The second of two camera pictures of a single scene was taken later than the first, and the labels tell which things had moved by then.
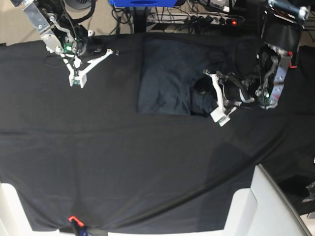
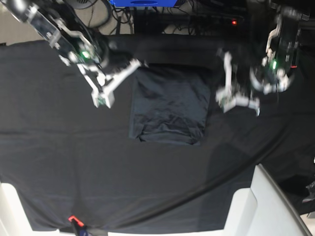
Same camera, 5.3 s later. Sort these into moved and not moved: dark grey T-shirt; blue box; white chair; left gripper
Moved: dark grey T-shirt; left gripper
Not moved: blue box; white chair
